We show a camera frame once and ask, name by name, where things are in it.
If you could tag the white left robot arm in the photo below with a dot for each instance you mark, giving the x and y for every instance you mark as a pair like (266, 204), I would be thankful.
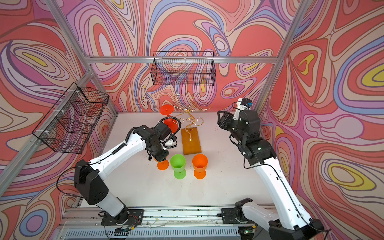
(89, 178)

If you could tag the metal base rail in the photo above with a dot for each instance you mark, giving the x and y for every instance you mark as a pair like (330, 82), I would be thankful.
(251, 222)

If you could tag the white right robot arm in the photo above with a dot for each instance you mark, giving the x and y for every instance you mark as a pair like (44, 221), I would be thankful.
(264, 171)

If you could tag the red wine glass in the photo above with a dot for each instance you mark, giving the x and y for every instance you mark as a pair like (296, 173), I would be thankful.
(167, 110)

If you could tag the orange wine glass back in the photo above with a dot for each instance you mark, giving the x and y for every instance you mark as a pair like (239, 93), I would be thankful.
(200, 163)

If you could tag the black wire basket back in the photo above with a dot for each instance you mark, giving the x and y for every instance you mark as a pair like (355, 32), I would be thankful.
(183, 68)

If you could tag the black wire basket left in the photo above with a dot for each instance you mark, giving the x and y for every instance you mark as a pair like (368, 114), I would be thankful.
(74, 122)

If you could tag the black wire basket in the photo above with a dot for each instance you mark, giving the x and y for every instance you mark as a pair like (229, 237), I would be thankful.
(183, 68)
(74, 122)

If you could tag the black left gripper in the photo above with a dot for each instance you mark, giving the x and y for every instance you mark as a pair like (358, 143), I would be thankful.
(163, 157)

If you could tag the green wine glass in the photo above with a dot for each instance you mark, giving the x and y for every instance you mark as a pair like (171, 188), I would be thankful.
(178, 163)

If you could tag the orange wine glass front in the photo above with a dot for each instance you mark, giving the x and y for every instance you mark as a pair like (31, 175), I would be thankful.
(162, 166)

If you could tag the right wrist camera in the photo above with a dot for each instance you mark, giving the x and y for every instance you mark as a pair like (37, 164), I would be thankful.
(240, 105)

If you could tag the gold wire glass rack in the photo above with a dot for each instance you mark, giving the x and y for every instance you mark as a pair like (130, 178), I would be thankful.
(190, 136)

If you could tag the orange wine glass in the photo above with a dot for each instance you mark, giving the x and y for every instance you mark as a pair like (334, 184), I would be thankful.
(162, 166)
(200, 163)

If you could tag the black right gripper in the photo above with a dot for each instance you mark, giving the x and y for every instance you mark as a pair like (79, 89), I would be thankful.
(226, 118)

